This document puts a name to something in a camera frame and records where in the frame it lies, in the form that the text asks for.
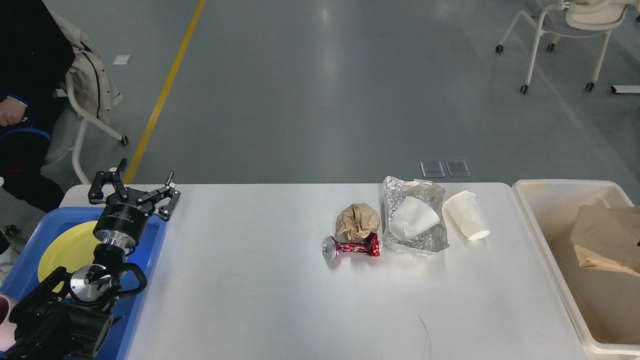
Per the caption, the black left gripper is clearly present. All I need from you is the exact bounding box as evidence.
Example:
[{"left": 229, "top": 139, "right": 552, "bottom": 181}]
[{"left": 87, "top": 158, "right": 181, "bottom": 248}]

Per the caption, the yellow plastic plate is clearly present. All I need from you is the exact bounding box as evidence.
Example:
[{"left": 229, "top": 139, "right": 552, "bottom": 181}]
[{"left": 38, "top": 220, "right": 99, "bottom": 281}]

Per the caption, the pink mug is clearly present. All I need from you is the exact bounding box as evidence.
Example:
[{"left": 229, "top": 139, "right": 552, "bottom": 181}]
[{"left": 0, "top": 293, "right": 17, "bottom": 353}]

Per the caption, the white paper cup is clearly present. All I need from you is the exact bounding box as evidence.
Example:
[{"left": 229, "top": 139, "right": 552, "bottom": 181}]
[{"left": 389, "top": 196, "right": 441, "bottom": 240}]

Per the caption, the silver foil bag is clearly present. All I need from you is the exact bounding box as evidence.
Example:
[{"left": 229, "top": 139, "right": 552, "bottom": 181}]
[{"left": 382, "top": 176, "right": 450, "bottom": 256}]

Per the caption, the brown paper bag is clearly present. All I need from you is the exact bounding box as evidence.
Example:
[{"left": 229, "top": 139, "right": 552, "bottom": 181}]
[{"left": 570, "top": 204, "right": 640, "bottom": 277}]

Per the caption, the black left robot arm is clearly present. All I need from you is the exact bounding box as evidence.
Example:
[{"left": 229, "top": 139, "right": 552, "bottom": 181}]
[{"left": 3, "top": 158, "right": 181, "bottom": 360}]

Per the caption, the white chair with jacket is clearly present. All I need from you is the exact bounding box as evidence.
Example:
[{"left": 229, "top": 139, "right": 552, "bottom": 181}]
[{"left": 45, "top": 10, "right": 129, "bottom": 184}]

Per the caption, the blue plastic tray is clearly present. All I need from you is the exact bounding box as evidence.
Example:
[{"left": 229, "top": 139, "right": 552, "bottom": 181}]
[{"left": 0, "top": 207, "right": 169, "bottom": 360}]

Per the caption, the person in dark clothes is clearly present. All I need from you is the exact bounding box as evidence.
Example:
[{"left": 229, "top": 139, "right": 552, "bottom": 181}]
[{"left": 0, "top": 0, "right": 75, "bottom": 214}]

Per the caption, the crumpled brown paper ball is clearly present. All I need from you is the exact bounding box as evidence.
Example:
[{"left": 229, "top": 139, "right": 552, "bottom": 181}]
[{"left": 334, "top": 203, "right": 381, "bottom": 240}]

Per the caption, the red white snack wrapper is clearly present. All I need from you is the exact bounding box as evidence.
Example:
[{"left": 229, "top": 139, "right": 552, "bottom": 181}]
[{"left": 322, "top": 232, "right": 381, "bottom": 260}]

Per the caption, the floor outlet plate left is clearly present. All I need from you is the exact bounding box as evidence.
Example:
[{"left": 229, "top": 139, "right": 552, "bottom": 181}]
[{"left": 420, "top": 161, "right": 446, "bottom": 178}]

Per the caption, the floor outlet plate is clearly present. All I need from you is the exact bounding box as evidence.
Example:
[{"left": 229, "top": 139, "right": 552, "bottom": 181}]
[
  {"left": 445, "top": 160, "right": 471, "bottom": 177},
  {"left": 420, "top": 161, "right": 446, "bottom": 178}
]

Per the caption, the floor outlet plate right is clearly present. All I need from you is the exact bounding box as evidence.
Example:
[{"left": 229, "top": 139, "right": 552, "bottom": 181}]
[{"left": 445, "top": 160, "right": 471, "bottom": 177}]

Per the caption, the white paper napkin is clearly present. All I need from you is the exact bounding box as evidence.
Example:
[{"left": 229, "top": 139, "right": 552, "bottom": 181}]
[{"left": 443, "top": 190, "right": 490, "bottom": 241}]

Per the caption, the white chair on casters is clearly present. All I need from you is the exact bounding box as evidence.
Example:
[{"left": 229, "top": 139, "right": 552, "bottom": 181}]
[{"left": 494, "top": 0, "right": 639, "bottom": 94}]

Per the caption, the beige plastic bin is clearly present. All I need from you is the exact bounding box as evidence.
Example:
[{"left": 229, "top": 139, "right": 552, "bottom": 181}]
[{"left": 512, "top": 179, "right": 640, "bottom": 360}]

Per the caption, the white bar on floor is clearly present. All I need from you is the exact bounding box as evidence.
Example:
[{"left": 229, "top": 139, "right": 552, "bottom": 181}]
[{"left": 610, "top": 85, "right": 640, "bottom": 95}]

